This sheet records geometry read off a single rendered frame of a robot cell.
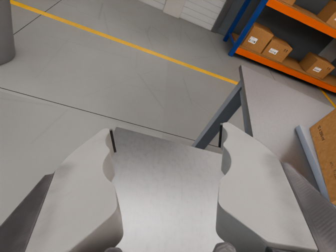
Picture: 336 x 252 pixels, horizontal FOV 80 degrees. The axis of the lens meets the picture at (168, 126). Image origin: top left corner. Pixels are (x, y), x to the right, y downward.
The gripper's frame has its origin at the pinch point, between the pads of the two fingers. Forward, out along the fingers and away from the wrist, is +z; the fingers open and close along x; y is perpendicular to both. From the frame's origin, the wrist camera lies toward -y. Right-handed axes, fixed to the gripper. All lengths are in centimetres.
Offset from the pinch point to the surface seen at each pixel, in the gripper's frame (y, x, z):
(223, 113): 38, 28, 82
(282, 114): 27, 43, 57
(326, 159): 31, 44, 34
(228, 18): -1, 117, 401
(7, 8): -17, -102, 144
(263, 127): 26, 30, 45
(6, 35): -1, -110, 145
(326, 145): 29, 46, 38
